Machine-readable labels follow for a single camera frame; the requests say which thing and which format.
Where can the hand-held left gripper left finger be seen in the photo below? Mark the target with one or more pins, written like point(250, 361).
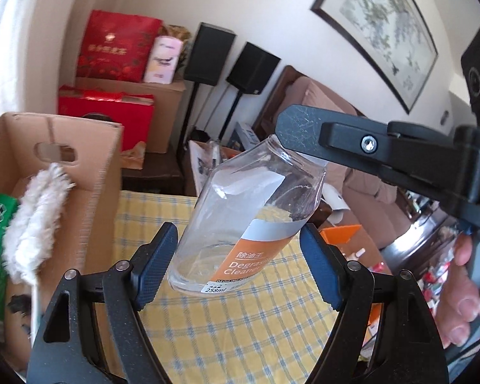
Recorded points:
point(156, 266)

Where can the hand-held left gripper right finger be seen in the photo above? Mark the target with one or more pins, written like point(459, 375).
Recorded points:
point(320, 266)

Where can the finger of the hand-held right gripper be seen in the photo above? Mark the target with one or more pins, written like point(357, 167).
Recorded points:
point(344, 140)

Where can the clear bottle with orange label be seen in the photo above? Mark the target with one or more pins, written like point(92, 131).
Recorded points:
point(232, 208)

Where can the large cardboard box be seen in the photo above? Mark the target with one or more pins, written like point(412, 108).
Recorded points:
point(92, 192)

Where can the white fluffy duster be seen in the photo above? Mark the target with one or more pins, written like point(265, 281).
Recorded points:
point(32, 216)

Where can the person's right hand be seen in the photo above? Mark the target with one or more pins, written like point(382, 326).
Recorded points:
point(458, 304)

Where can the orange cardboard fruit box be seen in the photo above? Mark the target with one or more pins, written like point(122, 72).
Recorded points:
point(340, 234)

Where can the white rounded object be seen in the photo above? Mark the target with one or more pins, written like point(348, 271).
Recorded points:
point(338, 202)

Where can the brown cushioned wooden sofa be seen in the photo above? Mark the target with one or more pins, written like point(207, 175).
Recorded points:
point(304, 92)

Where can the dark wooden low table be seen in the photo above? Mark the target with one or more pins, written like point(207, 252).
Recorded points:
point(152, 176)

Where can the yellow checked tablecloth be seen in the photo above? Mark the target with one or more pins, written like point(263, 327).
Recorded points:
point(232, 328)

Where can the blue and white box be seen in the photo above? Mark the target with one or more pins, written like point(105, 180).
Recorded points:
point(244, 136)

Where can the dark glossy wooden table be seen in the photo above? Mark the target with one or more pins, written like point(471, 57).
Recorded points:
point(420, 240)

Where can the printed white paper bag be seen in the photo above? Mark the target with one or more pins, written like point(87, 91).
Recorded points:
point(202, 164)

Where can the crumpled brown paper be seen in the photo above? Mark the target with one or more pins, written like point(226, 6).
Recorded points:
point(134, 156)

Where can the black speaker on stand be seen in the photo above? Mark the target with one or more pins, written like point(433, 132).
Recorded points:
point(254, 68)
point(210, 54)

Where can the framed ink painting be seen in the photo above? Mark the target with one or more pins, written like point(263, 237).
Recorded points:
point(384, 28)

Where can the brown cardboard box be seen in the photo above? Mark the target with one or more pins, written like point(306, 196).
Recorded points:
point(168, 116)

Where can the red gift box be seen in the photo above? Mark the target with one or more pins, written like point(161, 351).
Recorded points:
point(104, 108)

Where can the pink carton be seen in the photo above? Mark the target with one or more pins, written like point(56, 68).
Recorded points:
point(162, 60)

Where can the gold wrapped package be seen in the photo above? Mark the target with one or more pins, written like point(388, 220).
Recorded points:
point(176, 32)

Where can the red floral gift bag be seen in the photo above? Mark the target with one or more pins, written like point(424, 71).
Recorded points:
point(116, 48)

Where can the white curtain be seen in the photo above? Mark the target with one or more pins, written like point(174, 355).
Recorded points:
point(24, 48)

